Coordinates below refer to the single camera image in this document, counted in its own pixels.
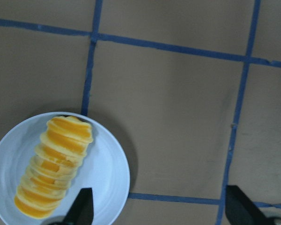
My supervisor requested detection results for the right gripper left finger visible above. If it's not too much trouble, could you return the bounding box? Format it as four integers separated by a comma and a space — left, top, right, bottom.
63, 187, 94, 225

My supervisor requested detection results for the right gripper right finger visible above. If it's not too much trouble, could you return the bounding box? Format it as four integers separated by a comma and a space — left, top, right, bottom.
225, 185, 272, 225

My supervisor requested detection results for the blue plate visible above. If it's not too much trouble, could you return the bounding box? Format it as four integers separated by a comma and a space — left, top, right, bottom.
0, 112, 130, 225

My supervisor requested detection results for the sliced bread loaf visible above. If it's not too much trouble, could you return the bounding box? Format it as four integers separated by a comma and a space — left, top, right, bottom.
14, 116, 93, 219

